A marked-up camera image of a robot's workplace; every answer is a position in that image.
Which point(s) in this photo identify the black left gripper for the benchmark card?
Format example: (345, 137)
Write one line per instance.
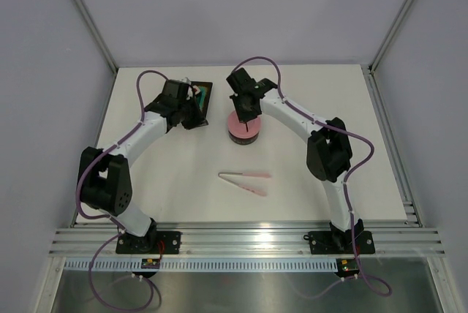
(198, 121)

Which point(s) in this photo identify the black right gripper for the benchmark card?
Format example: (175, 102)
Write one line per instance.
(242, 116)

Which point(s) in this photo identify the pink lunch box lid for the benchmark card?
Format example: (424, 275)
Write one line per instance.
(239, 128)

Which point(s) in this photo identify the round steel lunch box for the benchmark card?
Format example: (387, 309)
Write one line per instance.
(244, 139)

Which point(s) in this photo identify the steel tongs with pink tips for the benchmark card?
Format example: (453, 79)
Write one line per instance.
(237, 179)

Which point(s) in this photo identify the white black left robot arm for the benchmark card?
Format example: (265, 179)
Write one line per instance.
(104, 188)

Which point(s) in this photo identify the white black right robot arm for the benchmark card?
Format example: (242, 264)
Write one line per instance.
(328, 149)

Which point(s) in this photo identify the black teal square plate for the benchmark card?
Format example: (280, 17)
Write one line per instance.
(203, 91)

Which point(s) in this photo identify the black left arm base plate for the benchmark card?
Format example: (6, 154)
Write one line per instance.
(165, 242)

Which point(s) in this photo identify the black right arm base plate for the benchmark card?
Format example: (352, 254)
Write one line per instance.
(326, 242)

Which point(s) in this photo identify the left aluminium frame post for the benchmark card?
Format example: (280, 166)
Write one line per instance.
(89, 23)

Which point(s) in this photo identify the aluminium frame post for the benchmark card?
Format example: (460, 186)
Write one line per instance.
(89, 23)
(391, 34)

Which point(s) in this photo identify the aluminium front rail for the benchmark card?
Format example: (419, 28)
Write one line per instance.
(399, 242)

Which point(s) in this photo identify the white slotted cable duct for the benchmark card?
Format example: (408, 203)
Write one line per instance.
(199, 265)

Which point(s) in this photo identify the right aluminium frame post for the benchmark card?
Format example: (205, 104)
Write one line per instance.
(391, 34)

